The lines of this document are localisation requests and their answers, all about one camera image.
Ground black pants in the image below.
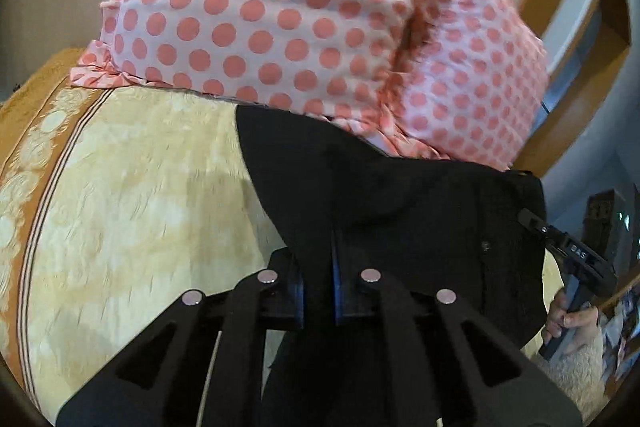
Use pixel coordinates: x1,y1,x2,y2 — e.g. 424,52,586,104
234,103,549,427

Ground person's right hand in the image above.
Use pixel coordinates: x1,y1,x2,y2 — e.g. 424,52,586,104
541,289,599,355

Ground beige fleece right sleeve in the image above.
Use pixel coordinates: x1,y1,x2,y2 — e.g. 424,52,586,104
522,333,608,426

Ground yellow patterned bed cover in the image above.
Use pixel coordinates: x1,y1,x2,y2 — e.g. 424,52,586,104
0,48,566,425

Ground pink polka dot pillow right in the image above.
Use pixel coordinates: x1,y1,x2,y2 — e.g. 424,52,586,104
328,0,550,172

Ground pink polka dot pillow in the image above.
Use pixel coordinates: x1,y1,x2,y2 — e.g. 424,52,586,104
328,0,550,172
70,0,419,121

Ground pink polka dot pillow left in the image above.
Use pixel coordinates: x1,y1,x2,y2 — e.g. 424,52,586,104
70,0,419,121

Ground wooden door frame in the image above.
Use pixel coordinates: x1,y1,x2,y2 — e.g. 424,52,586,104
515,0,634,176

